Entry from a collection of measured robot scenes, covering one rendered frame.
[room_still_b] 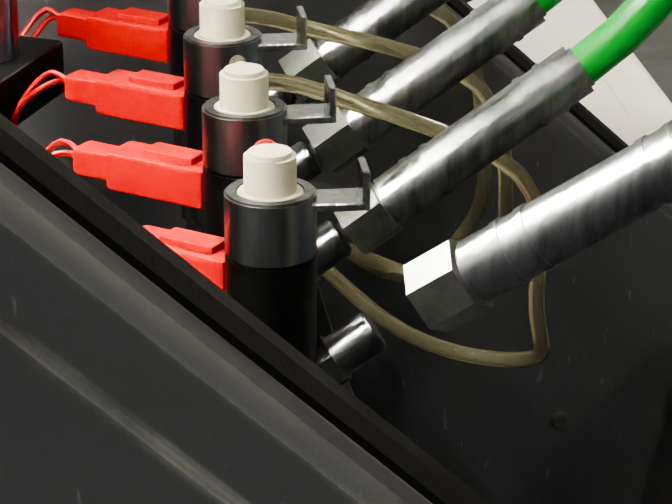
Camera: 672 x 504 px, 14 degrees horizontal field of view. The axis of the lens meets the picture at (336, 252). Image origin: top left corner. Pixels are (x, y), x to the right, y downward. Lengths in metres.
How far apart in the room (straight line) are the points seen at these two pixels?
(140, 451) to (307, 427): 0.03
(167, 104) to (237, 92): 0.10
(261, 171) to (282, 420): 0.35
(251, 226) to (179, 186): 0.10
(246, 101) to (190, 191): 0.04
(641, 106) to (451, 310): 0.66
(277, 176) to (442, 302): 0.10
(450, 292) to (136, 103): 0.29
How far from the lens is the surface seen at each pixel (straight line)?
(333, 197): 0.81
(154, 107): 0.98
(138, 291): 0.45
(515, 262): 0.71
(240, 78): 0.88
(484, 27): 0.97
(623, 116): 1.35
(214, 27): 0.96
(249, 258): 0.81
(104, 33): 1.07
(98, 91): 0.99
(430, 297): 0.72
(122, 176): 0.92
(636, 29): 0.90
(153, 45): 1.05
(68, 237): 0.44
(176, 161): 0.90
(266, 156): 0.80
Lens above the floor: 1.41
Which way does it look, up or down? 22 degrees down
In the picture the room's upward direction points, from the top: straight up
